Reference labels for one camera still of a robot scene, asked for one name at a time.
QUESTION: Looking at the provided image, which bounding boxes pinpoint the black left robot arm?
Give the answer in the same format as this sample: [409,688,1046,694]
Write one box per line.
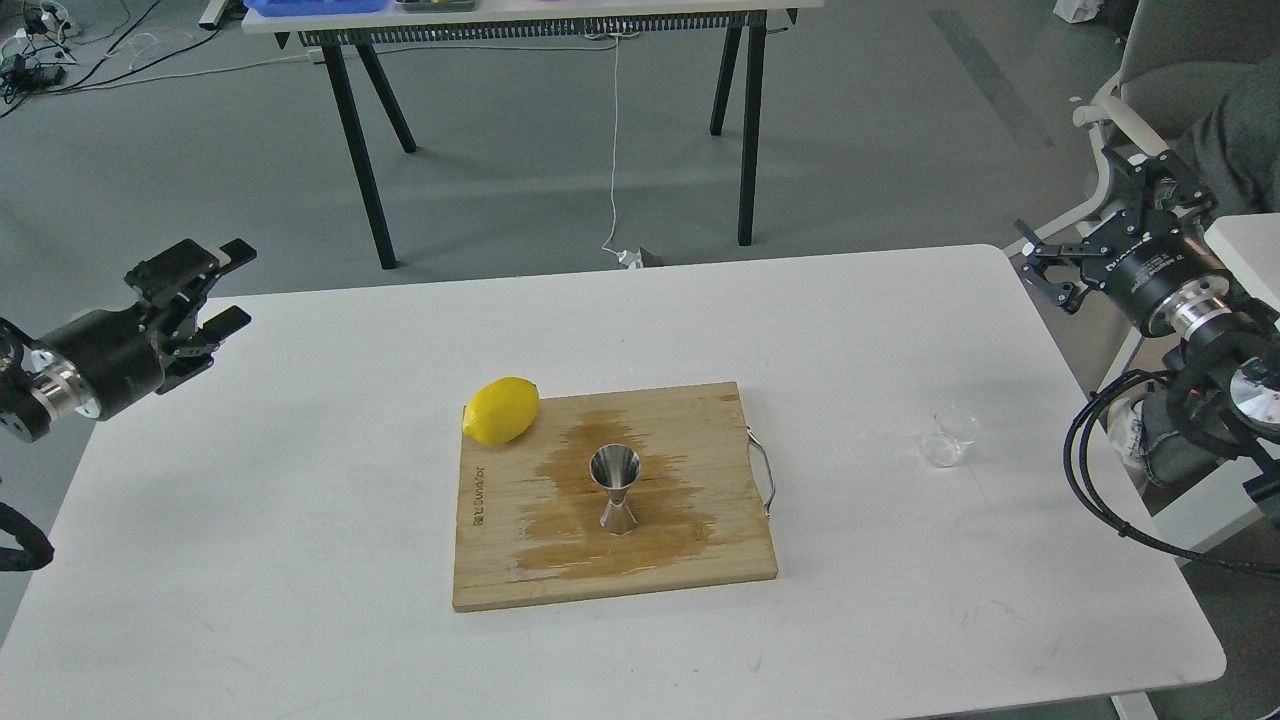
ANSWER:
[1,240,257,443]

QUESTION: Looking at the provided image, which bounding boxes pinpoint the steel double jigger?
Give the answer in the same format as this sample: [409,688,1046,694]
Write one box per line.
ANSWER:
[589,443,643,536]

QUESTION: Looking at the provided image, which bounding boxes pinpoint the floor cables and adapters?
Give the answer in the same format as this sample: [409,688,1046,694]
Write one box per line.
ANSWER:
[0,0,241,101]

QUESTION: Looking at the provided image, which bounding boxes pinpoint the background table black legs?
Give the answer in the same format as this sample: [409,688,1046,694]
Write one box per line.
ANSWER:
[243,0,826,272]

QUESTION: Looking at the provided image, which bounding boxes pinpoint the white hanging cable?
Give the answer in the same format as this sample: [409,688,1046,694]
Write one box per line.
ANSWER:
[598,29,646,269]

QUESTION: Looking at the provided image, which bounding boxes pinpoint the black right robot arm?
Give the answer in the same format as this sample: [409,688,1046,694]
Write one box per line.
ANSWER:
[1018,149,1277,579]

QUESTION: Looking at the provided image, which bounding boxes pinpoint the yellow lemon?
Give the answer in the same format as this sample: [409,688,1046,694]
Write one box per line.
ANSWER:
[462,377,540,446]

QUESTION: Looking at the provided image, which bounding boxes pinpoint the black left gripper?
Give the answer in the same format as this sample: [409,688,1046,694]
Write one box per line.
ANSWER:
[40,238,257,421]

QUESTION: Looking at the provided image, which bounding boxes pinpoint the wooden cutting board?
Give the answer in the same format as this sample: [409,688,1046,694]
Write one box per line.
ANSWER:
[453,382,778,612]

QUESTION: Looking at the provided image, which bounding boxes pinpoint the seated person grey clothes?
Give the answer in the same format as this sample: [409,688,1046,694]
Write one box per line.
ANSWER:
[1170,53,1279,227]

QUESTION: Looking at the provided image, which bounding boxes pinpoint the blue plastic tray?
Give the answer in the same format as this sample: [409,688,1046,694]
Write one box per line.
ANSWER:
[243,0,387,18]

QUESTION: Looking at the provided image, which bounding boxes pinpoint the small clear glass cup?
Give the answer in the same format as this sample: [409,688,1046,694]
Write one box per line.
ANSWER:
[916,405,982,468]

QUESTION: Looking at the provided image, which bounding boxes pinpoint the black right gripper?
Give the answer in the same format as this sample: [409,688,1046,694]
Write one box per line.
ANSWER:
[1014,149,1233,337]

